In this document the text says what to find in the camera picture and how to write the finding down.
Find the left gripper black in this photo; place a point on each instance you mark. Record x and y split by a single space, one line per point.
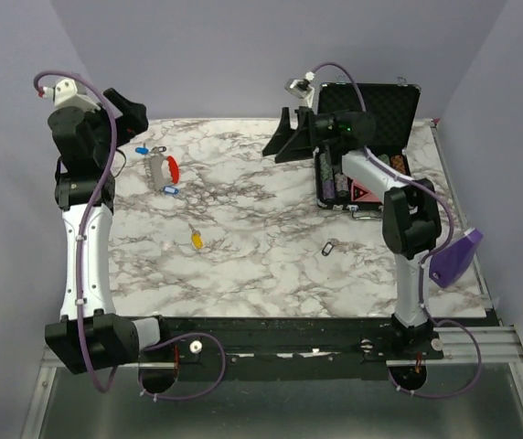
133 122

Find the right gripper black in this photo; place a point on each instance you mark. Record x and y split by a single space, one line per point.
293 144

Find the red handled metal key holder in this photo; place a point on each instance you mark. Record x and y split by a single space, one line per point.
161 170

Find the key with blue label tag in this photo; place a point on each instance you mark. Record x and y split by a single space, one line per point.
170 190

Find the key with black tag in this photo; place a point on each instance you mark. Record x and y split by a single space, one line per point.
158 149
329 247

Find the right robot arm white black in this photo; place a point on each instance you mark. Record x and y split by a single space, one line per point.
411 223

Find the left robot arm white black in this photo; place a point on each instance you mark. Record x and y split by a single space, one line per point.
89 333

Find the key with small blue tag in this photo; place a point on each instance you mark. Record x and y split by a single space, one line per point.
142 150

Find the green purple chip stack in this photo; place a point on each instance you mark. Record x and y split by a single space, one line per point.
327 180

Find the black poker chip case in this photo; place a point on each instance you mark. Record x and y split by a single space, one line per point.
391 111

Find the orange chip stack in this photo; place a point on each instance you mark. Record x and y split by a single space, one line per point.
398 163

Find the key with yellow tag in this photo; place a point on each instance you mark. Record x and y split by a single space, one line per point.
195 237

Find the purple plastic object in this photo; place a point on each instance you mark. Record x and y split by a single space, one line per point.
448 265

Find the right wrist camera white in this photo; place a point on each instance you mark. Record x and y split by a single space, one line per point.
302 89

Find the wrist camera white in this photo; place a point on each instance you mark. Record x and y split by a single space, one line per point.
69 93
302 89

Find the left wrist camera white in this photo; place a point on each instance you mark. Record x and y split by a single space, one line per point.
69 93

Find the black mounting base plate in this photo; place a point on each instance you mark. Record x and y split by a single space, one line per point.
268 349

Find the right aluminium rail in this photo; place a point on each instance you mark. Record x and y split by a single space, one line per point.
452 346

